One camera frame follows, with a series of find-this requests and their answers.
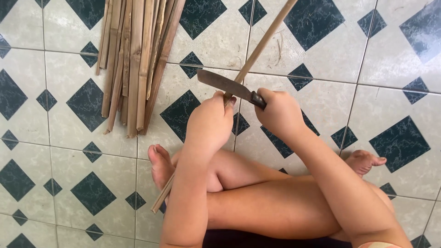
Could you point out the person's legs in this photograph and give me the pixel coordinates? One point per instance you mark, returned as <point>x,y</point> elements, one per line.
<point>268,199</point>

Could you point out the person's left fingers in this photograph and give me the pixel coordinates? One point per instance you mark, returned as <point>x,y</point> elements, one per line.
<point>225,100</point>

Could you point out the person's right fingers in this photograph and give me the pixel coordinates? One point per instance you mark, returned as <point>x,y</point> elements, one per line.
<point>272,100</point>

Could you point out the dark shorts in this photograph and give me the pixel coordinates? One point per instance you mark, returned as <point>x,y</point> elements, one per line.
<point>255,239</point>

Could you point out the person's right hand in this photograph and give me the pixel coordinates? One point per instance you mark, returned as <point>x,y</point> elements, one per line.
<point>280,113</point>

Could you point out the pile of split bamboo strips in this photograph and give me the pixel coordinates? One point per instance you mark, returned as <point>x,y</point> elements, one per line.
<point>134,65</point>

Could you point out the long bamboo strip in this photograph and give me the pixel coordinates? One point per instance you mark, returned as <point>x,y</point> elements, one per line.
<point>256,55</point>

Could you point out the person's left hand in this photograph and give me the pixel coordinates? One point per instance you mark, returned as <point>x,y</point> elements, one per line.
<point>208,120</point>

